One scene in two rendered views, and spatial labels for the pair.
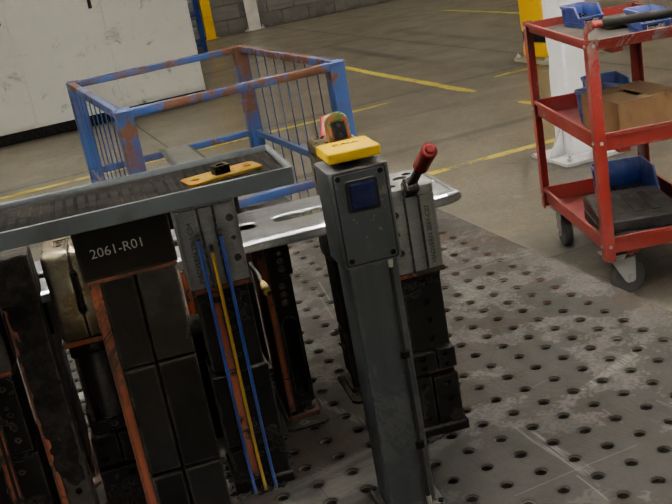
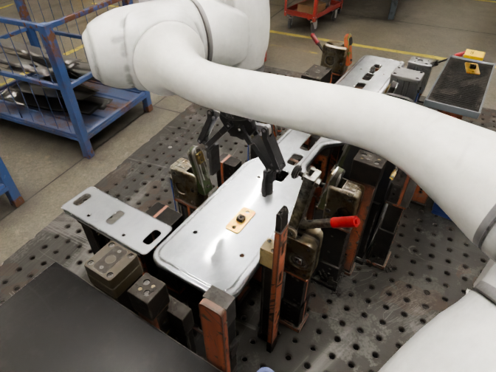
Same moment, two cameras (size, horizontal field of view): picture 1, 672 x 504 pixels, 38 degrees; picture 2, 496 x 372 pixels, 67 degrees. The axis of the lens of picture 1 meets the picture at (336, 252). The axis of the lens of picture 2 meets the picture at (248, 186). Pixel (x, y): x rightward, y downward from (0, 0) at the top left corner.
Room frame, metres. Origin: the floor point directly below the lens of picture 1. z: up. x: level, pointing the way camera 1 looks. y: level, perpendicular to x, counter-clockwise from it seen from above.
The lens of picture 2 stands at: (0.77, 1.42, 1.66)
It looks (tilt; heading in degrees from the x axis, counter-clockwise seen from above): 41 degrees down; 313
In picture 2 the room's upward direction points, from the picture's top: straight up
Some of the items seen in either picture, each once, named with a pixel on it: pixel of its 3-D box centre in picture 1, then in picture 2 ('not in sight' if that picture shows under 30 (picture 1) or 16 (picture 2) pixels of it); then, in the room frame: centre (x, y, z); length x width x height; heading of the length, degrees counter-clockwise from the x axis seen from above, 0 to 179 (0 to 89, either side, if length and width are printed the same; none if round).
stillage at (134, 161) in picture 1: (215, 189); (48, 63); (3.82, 0.43, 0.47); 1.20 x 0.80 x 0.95; 19
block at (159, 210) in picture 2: not in sight; (170, 250); (1.38, 1.08, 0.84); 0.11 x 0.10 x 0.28; 11
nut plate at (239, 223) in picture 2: not in sight; (240, 218); (1.21, 0.97, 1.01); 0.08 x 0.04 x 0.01; 101
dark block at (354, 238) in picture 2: not in sight; (354, 219); (1.05, 0.69, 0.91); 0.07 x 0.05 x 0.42; 11
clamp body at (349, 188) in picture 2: not in sight; (336, 238); (1.06, 0.76, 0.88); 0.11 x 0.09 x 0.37; 11
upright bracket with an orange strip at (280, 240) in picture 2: not in sight; (275, 292); (1.04, 1.04, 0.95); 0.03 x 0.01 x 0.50; 101
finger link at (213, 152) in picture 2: not in sight; (214, 159); (1.28, 0.98, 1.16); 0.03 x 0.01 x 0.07; 101
